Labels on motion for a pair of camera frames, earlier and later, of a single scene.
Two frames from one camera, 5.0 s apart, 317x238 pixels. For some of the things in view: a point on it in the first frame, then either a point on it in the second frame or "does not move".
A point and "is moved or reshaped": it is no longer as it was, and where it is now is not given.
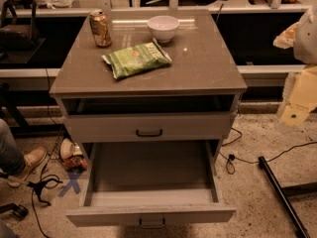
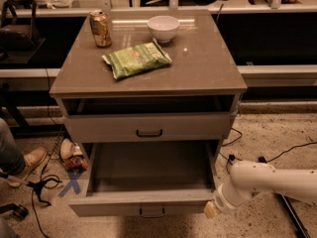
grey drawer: (147, 127) does not move
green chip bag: (137, 59) does not move
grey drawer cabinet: (147, 76) does not move
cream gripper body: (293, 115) → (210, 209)
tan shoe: (32, 159) does not move
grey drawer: (148, 183) is moved or reshaped
